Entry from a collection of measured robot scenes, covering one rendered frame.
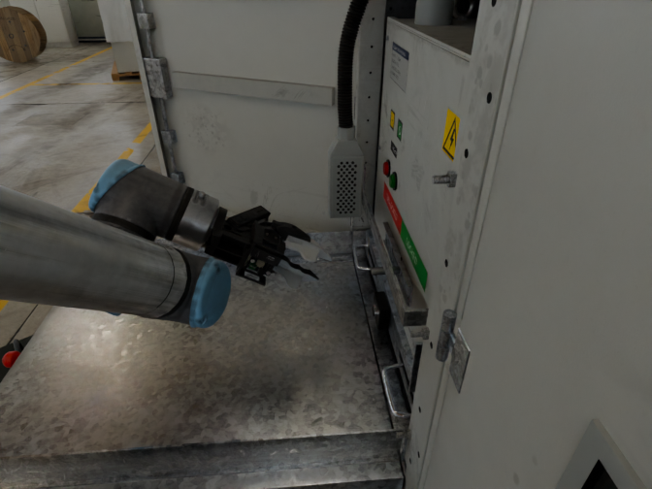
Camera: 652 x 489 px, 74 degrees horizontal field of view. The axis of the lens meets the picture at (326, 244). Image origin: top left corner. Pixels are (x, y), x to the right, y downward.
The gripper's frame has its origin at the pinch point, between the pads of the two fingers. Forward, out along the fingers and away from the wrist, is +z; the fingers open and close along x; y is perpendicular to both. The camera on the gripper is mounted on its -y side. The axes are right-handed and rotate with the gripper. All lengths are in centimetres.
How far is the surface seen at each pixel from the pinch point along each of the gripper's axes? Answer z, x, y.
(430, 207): 4.0, 22.5, 12.3
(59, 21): -397, -289, -1020
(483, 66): -10, 39, 31
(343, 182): 2.3, 9.5, -19.3
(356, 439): 8.9, -8.2, 27.0
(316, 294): 8.9, -14.7, -12.8
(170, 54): -43, 5, -61
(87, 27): -368, -295, -1102
